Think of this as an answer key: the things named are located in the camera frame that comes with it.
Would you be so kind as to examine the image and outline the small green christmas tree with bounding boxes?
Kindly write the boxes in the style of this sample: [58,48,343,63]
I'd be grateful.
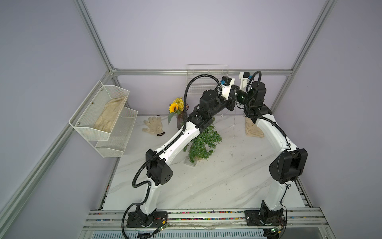
[183,124,222,164]

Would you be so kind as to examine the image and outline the beige glove in shelf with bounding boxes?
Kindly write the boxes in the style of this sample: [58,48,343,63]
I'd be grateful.
[93,96,127,133]

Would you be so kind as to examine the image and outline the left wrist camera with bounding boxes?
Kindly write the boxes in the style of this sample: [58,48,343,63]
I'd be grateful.
[220,76,235,100]

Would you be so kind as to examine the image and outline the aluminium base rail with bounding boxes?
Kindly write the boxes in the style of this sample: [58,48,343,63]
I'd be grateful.
[79,208,335,239]

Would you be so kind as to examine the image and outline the black corrugated cable conduit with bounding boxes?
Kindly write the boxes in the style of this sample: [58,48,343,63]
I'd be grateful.
[120,74,221,239]

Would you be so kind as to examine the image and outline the purple glass vase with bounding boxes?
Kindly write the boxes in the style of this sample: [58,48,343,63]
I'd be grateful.
[177,111,185,129]

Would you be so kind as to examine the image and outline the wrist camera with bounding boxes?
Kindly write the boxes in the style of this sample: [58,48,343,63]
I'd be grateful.
[239,72,251,91]
[220,76,235,100]

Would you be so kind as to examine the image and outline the clear string lights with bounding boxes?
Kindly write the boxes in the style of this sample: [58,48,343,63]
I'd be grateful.
[231,105,237,139]

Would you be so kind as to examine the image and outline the white mesh two-tier shelf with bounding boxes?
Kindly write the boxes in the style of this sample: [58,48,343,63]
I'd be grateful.
[69,81,138,158]

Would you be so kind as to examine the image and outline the yellow artificial flowers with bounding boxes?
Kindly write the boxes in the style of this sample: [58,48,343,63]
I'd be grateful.
[168,97,185,123]

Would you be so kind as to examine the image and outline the aluminium frame profile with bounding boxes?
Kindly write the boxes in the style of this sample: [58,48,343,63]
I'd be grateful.
[112,69,292,76]

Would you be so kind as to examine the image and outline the beige glove near vase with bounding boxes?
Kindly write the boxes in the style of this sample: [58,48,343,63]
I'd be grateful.
[142,116,165,136]

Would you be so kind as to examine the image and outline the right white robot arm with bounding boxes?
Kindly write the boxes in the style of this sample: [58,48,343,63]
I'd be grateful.
[237,78,308,226]

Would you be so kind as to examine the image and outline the beige glove right side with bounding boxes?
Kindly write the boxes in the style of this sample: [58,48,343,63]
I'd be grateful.
[245,118,265,138]

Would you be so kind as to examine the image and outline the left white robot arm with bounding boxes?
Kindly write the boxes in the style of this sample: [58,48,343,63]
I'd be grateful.
[122,85,239,228]

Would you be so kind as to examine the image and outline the white wire wall basket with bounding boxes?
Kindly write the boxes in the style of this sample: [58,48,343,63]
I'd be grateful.
[186,64,229,97]

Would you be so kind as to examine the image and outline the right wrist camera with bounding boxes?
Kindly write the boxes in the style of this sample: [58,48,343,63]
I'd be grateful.
[239,72,251,91]

